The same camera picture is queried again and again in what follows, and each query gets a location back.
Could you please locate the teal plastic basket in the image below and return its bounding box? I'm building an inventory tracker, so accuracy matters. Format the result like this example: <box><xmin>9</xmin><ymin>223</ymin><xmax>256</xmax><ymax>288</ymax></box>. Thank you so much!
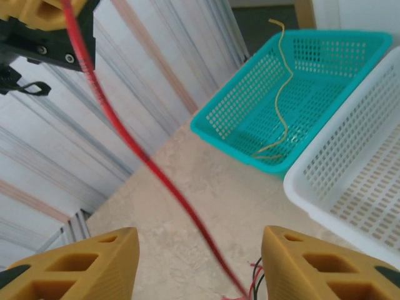
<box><xmin>190</xmin><ymin>29</ymin><xmax>394</xmax><ymax>181</ymax></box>

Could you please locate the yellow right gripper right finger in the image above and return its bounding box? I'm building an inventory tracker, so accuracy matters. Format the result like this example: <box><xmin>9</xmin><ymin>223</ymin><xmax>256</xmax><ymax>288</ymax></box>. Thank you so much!
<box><xmin>261</xmin><ymin>225</ymin><xmax>400</xmax><ymax>300</ymax></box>

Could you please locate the white plastic basket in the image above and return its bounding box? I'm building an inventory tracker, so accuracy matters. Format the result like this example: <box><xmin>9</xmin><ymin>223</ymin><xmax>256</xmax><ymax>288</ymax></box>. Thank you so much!
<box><xmin>283</xmin><ymin>46</ymin><xmax>400</xmax><ymax>262</ymax></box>

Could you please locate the wooden door frame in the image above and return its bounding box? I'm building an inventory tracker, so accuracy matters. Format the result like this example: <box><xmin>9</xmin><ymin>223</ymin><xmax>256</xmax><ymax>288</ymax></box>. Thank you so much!
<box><xmin>295</xmin><ymin>0</ymin><xmax>317</xmax><ymax>29</ymax></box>

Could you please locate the black cable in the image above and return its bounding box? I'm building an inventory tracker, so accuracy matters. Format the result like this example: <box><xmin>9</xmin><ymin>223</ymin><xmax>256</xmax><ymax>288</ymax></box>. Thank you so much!
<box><xmin>253</xmin><ymin>257</ymin><xmax>267</xmax><ymax>296</ymax></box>

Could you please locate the yellow cable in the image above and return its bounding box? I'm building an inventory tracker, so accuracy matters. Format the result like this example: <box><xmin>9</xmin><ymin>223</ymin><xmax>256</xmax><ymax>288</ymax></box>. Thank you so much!
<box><xmin>251</xmin><ymin>18</ymin><xmax>294</xmax><ymax>161</ymax></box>

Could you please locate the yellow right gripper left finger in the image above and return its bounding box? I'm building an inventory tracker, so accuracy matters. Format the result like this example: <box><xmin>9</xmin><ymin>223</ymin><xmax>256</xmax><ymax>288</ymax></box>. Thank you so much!
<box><xmin>0</xmin><ymin>227</ymin><xmax>140</xmax><ymax>300</ymax></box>

